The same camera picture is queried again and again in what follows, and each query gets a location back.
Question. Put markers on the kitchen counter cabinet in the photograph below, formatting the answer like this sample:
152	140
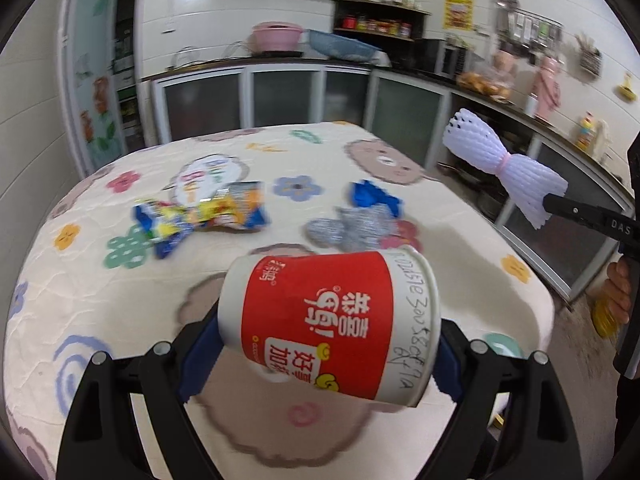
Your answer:
280	95

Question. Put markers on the white foam fruit net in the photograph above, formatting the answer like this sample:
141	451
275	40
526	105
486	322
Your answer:
480	145

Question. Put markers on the yellow cooking oil bottle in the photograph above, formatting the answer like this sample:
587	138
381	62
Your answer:
605	320

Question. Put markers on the yellow hanging brush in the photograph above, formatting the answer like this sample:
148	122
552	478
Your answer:
627	89

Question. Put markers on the red label paper cup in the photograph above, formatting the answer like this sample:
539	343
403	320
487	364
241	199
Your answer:
310	320

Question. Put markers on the blue plastic basket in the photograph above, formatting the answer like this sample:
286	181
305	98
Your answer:
342	45

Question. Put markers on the white hanging cloth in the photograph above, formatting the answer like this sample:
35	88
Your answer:
604	140

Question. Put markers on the dark wooden spice shelf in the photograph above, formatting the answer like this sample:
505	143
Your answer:
380	10

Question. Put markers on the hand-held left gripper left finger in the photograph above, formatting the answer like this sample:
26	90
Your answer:
197	365

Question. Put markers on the dish soap bottle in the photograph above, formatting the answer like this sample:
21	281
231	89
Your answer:
586	132

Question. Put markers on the blue yellow snack wrapper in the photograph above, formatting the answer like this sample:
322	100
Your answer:
200	215

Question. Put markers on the plastic bag of bread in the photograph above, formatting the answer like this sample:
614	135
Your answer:
485	82

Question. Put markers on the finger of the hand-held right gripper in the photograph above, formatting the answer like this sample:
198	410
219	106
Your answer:
590	215

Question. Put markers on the yellow wall poster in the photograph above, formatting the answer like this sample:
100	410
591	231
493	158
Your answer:
458	12

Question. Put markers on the small white bottle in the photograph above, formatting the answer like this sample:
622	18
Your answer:
531	106

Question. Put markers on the row of seasoning containers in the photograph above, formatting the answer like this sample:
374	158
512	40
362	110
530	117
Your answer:
375	25

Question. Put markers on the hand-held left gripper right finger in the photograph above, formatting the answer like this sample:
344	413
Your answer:
450	360

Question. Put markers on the metal chopstick holder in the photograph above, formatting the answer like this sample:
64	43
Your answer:
590	60

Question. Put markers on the pink thermos flask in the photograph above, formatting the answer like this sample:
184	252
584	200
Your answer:
547	87
506	65

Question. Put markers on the microwave oven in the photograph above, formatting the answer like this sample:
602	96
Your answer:
440	57

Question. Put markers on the floral glass door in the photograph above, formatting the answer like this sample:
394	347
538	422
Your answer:
95	85

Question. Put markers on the person's right hand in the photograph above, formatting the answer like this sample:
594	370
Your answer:
620	290

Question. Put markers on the pink basin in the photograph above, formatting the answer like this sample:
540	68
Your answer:
277	37

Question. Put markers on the rack of hanging utensils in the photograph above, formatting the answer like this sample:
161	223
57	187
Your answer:
530	25

